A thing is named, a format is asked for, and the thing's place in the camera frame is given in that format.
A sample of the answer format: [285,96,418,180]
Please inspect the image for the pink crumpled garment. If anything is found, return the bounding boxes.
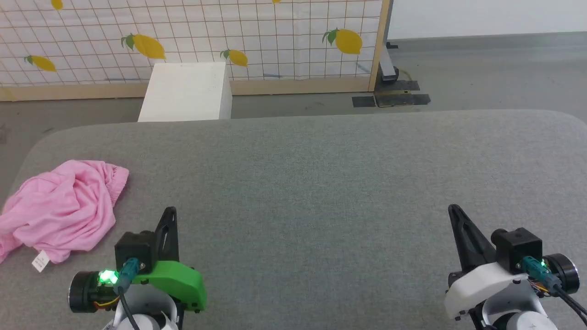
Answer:
[0,159,130,273]

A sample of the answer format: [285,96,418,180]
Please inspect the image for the grey metal stand leg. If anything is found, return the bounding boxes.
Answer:
[376,41,400,83]

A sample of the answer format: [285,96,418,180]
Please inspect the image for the lemon print grid panel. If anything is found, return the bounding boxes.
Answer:
[0,0,391,102]

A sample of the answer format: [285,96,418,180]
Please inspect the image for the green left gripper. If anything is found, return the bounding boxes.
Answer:
[132,207,207,313]

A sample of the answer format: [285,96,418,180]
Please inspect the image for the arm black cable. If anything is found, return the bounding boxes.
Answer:
[113,257,141,330]
[522,256,587,324]

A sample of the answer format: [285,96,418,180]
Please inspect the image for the long black tape patch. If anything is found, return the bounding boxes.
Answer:
[374,80,421,93]
[375,93,431,107]

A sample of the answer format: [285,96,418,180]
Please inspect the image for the white box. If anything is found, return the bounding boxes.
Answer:
[138,62,233,122]

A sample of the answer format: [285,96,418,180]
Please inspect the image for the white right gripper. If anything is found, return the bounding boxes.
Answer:
[443,204,533,321]

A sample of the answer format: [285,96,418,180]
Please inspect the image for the plain white board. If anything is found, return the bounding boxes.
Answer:
[388,0,587,40]

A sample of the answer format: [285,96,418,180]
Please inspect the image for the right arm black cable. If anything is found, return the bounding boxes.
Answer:
[522,256,587,324]

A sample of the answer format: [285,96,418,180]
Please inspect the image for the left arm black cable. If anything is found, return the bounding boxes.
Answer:
[113,257,141,330]

